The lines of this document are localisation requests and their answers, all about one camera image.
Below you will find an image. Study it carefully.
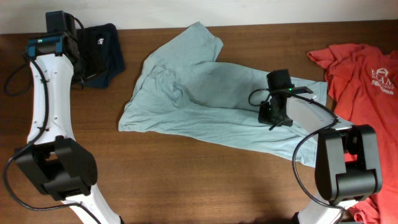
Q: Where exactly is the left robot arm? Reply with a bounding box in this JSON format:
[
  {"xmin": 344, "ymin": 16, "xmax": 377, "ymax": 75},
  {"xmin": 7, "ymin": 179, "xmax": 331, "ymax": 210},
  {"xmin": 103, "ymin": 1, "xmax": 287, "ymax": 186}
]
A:
[{"xmin": 12, "ymin": 11, "xmax": 123, "ymax": 223}]

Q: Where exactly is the navy blue folded garment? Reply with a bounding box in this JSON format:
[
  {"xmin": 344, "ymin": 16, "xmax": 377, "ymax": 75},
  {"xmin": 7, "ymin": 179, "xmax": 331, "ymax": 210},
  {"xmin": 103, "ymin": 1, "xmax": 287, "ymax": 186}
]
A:
[{"xmin": 72, "ymin": 23, "xmax": 126, "ymax": 89}]

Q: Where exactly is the light blue t-shirt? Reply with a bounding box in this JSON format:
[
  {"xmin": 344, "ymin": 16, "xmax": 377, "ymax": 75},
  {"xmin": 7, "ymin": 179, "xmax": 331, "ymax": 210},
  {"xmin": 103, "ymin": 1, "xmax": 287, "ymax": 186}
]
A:
[{"xmin": 118, "ymin": 22, "xmax": 317, "ymax": 167}]

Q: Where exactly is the black folded garment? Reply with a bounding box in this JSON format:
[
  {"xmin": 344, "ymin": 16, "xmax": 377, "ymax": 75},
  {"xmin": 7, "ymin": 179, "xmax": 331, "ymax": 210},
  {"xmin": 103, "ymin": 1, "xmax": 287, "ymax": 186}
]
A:
[{"xmin": 78, "ymin": 30, "xmax": 110, "ymax": 80}]

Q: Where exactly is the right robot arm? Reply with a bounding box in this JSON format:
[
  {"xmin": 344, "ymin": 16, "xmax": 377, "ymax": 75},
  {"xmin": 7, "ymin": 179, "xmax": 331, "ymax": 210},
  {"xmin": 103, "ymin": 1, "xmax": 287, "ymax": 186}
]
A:
[{"xmin": 258, "ymin": 70, "xmax": 382, "ymax": 224}]

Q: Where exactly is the red printed t-shirt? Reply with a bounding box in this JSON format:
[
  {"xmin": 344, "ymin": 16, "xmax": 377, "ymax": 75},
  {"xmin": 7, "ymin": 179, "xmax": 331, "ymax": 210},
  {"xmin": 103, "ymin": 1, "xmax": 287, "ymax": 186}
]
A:
[{"xmin": 307, "ymin": 44, "xmax": 397, "ymax": 223}]

